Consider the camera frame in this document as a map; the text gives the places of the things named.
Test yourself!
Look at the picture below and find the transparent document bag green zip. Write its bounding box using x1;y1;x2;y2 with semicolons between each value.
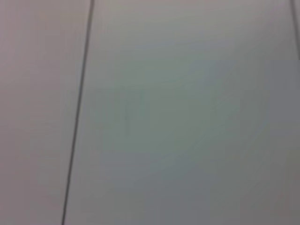
86;44;265;195

